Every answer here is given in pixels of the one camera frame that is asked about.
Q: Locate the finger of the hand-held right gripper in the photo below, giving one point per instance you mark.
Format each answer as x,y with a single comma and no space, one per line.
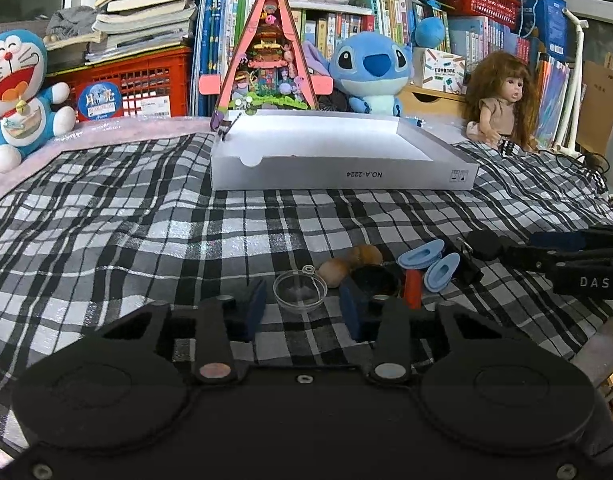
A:
526,257
561,241

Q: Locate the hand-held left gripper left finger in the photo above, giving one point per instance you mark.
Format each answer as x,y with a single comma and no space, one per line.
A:
257,310

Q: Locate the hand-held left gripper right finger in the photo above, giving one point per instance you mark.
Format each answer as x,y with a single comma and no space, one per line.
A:
350,312

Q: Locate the black round lid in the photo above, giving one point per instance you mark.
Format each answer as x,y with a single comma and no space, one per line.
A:
376,282

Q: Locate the clear plastic dome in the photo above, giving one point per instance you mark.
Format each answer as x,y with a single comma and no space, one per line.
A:
300,294

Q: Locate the red plastic piece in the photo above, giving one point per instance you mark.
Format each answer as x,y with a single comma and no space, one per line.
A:
413,287

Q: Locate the blue oval plastic piece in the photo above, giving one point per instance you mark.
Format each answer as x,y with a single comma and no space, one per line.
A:
419,257
442,271

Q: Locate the white cardboard box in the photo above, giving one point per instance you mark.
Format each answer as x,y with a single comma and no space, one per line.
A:
336,172

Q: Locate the brown cardboard sheet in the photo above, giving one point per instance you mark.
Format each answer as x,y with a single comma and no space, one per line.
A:
601,105

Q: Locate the row of colourful folders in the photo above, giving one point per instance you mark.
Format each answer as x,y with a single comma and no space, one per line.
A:
551,95

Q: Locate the black white plaid blanket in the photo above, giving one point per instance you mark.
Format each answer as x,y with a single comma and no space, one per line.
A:
136,220

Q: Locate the long-haired baby doll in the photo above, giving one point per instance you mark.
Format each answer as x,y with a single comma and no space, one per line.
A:
501,95

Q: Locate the white pipe rack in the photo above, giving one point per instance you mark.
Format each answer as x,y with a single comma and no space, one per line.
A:
577,60

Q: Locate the wooden drawer box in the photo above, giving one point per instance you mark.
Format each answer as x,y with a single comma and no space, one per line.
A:
431,102

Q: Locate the illustrated white carton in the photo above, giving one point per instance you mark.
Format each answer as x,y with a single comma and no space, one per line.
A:
439,71

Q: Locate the black spoked wheel ornament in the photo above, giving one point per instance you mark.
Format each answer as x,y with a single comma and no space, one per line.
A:
334,102

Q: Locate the blue paper bag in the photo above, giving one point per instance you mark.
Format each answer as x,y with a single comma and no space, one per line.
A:
541,22

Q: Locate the pink triangular diorama house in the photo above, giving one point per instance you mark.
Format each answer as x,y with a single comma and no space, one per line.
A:
271,70

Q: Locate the blue alien plush toy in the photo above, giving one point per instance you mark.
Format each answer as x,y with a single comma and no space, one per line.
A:
366,67

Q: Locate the blue round plush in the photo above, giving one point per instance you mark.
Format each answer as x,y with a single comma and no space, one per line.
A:
430,31

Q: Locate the red plastic crate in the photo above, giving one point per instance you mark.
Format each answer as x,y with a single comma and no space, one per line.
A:
151,85

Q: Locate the red plastic basket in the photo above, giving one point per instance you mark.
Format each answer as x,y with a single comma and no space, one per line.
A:
479,2

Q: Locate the round blue sticker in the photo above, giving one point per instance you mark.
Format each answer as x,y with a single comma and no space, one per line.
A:
99,100

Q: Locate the row of thin blue books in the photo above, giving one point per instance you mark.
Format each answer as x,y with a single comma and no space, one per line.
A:
211,45

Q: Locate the row of shelf books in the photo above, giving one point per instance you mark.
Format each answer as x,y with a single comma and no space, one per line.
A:
331,32

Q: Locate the stack of paperback books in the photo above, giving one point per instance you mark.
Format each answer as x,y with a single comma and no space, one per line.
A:
146,15

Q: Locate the blue robot cat plush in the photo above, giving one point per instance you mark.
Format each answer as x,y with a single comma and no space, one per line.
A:
16,90

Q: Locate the grey cloth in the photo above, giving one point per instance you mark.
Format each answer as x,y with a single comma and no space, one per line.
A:
69,21

